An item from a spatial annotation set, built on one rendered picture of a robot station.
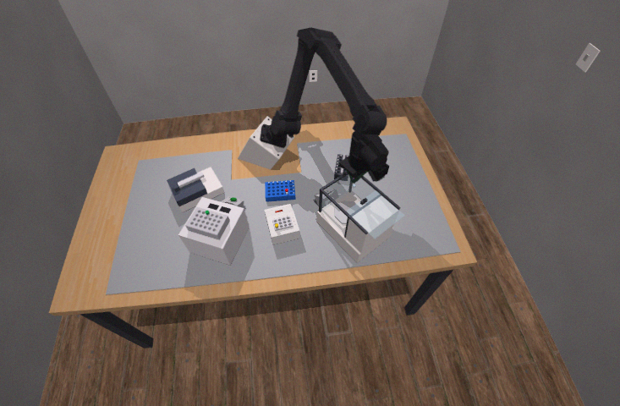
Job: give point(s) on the blue tube rack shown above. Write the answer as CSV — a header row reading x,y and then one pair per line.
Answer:
x,y
275,191

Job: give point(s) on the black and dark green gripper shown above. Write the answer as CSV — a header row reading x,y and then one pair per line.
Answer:
x,y
354,175

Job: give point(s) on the grey bench mat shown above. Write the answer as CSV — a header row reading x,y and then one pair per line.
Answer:
x,y
151,256

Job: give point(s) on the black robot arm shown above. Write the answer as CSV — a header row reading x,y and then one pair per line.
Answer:
x,y
373,155

